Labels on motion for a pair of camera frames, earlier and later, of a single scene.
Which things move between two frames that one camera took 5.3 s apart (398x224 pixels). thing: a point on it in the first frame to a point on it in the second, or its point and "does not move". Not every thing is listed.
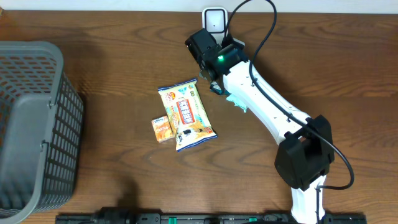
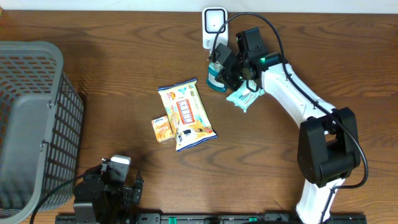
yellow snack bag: x=185 y=107 does not move
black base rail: x=142 y=218 does not move
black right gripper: x=203 y=70 to x=225 y=76
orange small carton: x=162 y=128 does not move
